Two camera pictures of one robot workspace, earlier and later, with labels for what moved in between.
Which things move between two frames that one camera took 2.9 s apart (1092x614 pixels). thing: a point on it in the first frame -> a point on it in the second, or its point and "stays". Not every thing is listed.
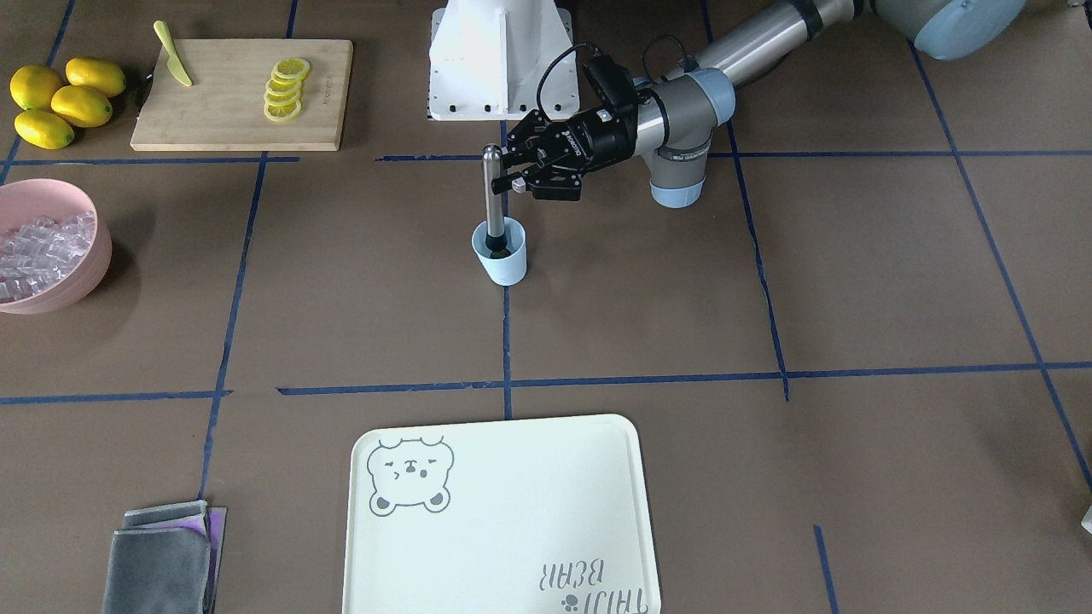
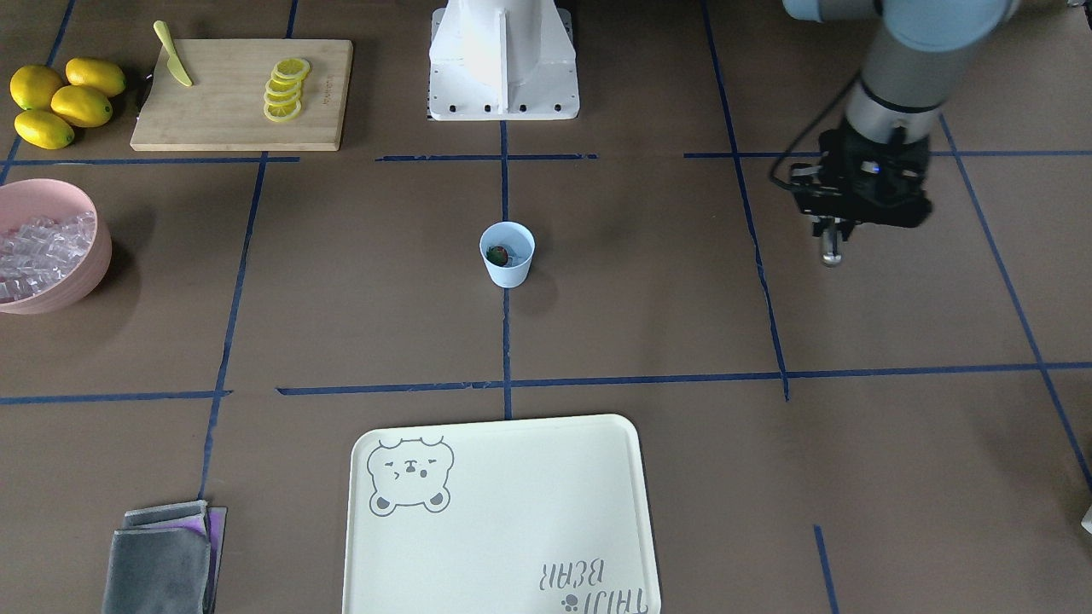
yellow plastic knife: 174,62 stays
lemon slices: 282,100 stays
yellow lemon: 43,130 stays
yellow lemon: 81,106 stays
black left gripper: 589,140 -> 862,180
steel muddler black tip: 496,240 -> 832,246
